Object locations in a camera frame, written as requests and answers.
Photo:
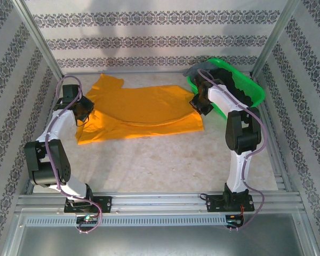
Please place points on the aluminium frame post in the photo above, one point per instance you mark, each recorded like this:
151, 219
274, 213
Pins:
274, 37
40, 40

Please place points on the left controller board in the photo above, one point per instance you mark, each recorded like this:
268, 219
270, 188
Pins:
87, 219

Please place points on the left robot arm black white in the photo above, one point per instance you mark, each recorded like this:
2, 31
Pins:
56, 125

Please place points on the grey t-shirt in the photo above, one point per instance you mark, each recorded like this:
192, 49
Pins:
197, 70

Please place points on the green plastic basket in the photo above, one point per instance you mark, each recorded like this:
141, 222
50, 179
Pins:
256, 89

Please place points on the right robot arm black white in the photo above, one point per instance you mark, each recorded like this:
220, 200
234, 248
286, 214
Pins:
237, 173

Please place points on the black t-shirt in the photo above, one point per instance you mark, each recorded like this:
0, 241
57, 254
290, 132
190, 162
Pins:
240, 85

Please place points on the orange t-shirt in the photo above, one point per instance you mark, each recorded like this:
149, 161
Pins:
149, 106

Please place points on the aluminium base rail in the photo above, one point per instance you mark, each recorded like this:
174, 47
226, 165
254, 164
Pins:
160, 202

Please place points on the controller board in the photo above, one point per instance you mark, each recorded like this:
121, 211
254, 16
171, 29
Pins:
87, 219
233, 220

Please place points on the right controller board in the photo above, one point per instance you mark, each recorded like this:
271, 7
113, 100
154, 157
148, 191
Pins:
233, 220

